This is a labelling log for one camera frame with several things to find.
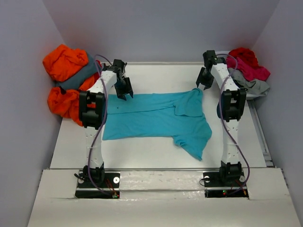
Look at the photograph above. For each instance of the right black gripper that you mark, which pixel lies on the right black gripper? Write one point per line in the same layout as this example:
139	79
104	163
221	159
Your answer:
200	79

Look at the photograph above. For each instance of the teal t shirt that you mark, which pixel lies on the teal t shirt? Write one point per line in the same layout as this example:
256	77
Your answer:
176	115

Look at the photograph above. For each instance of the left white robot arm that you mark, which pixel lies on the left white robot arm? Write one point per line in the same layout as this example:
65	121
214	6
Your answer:
93	115

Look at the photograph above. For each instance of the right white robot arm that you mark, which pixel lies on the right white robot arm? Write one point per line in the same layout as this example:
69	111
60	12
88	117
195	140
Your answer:
230	109

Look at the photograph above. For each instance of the orange t shirt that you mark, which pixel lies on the orange t shirt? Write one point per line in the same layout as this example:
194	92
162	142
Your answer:
61	64

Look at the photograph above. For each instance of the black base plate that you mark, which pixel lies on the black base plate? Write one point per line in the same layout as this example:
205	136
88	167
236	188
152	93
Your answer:
108	189
215	188

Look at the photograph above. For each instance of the white plastic laundry basket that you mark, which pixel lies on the white plastic laundry basket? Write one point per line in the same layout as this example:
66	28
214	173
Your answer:
222	53

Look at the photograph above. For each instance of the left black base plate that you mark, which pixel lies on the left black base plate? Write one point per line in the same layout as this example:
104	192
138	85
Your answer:
108	189

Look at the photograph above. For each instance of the magenta t shirt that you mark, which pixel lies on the magenta t shirt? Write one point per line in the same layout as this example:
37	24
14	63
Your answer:
248	72

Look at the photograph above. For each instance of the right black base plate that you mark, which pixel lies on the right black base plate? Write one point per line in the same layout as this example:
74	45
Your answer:
215	188

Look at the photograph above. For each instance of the grey t shirt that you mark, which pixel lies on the grey t shirt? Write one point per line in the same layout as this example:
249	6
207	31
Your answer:
255	87

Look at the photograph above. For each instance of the red t shirt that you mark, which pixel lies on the red t shirt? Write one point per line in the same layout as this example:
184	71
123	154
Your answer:
246	55

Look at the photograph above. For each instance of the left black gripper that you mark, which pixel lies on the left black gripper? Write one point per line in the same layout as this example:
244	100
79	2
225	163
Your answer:
127	89

